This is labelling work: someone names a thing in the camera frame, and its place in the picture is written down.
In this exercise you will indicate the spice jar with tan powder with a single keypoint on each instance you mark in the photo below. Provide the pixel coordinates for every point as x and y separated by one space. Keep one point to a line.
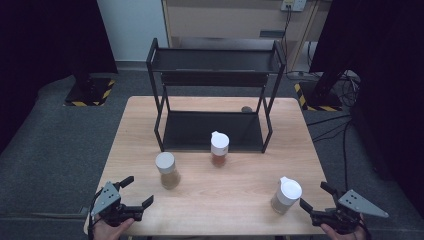
165 163

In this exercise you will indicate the black stand with striped base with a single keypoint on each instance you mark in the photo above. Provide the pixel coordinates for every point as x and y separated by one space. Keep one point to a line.
321 96
88 93

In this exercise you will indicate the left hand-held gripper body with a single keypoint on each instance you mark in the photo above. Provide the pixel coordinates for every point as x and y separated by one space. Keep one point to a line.
106 200

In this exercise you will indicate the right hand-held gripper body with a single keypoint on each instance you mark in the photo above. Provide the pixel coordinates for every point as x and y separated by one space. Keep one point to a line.
353 203

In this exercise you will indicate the spice jar with orange powder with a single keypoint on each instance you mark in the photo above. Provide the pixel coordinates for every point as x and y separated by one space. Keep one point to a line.
219 144

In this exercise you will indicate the light wooden cabinet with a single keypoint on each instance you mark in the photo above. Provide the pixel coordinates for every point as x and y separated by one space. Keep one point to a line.
226 20

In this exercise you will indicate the spice jar with grey powder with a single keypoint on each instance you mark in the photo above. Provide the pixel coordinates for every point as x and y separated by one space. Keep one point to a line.
289 192

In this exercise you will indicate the person's left hand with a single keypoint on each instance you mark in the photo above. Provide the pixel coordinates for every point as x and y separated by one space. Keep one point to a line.
106 231

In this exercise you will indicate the white wall power outlet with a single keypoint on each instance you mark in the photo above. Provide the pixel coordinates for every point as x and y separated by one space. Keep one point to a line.
293 4

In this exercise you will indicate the black metal two-tier rack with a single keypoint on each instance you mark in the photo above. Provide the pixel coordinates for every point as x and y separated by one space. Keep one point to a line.
213 60

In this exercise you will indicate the dark curtain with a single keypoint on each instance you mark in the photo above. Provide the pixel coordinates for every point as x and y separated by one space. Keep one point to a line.
46 40
390 66

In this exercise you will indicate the person's right hand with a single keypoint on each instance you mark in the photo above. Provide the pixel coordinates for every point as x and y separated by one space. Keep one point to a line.
346 236

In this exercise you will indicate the small grey round disc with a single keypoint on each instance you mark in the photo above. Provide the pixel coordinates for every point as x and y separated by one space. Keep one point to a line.
246 109

